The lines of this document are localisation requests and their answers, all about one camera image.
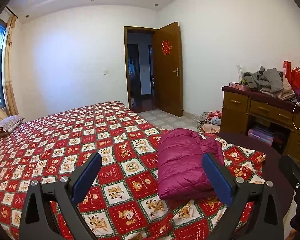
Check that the beige right curtain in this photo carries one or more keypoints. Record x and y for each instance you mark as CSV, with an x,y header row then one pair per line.
x,y
7,86

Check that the red gift bag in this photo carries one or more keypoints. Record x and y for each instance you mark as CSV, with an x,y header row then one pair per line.
x,y
292,75

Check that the clothes pile on floor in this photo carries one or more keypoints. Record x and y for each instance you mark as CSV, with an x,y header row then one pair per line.
x,y
209,122

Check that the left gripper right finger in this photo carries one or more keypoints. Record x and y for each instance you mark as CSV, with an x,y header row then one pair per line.
x,y
265,222

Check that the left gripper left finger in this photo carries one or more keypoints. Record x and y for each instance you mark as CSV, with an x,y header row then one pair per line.
x,y
37,218

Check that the red door decoration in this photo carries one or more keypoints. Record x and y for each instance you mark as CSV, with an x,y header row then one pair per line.
x,y
166,47

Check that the red patchwork bear bedspread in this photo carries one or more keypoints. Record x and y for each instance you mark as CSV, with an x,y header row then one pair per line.
x,y
123,201

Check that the brown wooden door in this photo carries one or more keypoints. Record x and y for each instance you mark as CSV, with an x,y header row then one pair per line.
x,y
168,77

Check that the magenta puffer jacket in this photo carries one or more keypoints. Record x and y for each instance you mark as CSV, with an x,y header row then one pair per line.
x,y
180,172

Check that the grey clothes on dresser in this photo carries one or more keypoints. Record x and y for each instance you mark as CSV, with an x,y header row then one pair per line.
x,y
270,82

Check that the striped pillow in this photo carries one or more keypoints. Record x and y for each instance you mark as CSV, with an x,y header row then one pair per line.
x,y
9,124

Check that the wooden dresser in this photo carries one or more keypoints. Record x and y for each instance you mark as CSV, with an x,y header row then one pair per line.
x,y
243,111

